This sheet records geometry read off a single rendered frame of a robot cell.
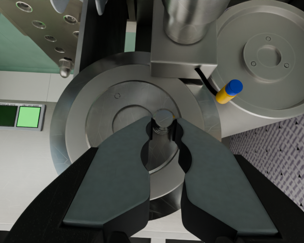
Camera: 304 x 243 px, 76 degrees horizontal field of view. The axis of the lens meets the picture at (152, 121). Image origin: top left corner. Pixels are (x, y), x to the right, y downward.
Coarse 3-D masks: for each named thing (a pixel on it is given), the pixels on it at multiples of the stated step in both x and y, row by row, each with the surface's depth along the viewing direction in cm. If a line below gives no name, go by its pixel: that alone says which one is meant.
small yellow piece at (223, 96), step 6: (198, 72) 14; (204, 78) 14; (228, 84) 11; (234, 84) 11; (240, 84) 11; (210, 90) 14; (222, 90) 12; (228, 90) 11; (234, 90) 11; (240, 90) 11; (216, 96) 13; (222, 96) 12; (228, 96) 12; (234, 96) 12; (222, 102) 13
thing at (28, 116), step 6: (24, 108) 50; (30, 108) 50; (36, 108) 50; (24, 114) 50; (30, 114) 50; (36, 114) 50; (18, 120) 49; (24, 120) 49; (30, 120) 49; (36, 120) 49; (30, 126) 49; (36, 126) 49
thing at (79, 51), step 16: (112, 0) 31; (96, 16) 23; (112, 16) 31; (80, 32) 19; (96, 32) 23; (112, 32) 32; (80, 48) 19; (96, 48) 23; (112, 48) 32; (80, 64) 19
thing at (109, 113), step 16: (112, 96) 15; (128, 96) 15; (144, 96) 15; (160, 96) 15; (96, 112) 15; (112, 112) 15; (128, 112) 15; (144, 112) 15; (176, 112) 15; (96, 128) 15; (112, 128) 15; (96, 144) 14; (160, 144) 14; (160, 160) 14
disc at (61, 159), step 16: (96, 64) 18; (112, 64) 18; (144, 64) 18; (80, 80) 18; (192, 80) 18; (64, 96) 17; (208, 96) 17; (64, 112) 17; (208, 112) 17; (64, 128) 17; (208, 128) 17; (64, 144) 16; (64, 160) 16; (176, 192) 16; (160, 208) 16; (176, 208) 16
